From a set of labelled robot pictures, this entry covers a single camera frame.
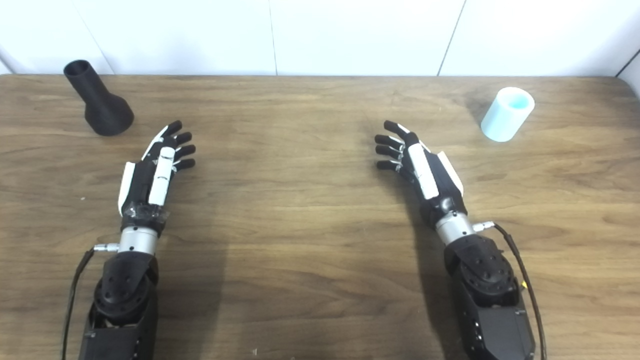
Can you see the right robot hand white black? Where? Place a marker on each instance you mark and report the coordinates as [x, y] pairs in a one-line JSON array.
[[425, 175]]

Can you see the light blue cylinder cup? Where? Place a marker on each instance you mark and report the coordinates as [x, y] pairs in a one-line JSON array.
[[505, 117]]

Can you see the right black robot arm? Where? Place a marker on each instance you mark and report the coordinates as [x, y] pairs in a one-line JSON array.
[[487, 295]]

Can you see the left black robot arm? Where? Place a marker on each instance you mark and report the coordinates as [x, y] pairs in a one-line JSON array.
[[125, 290]]

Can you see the black flared nozzle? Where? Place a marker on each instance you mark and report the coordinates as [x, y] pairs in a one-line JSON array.
[[102, 107]]

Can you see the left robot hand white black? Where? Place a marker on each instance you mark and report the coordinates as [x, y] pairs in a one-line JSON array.
[[161, 177]]

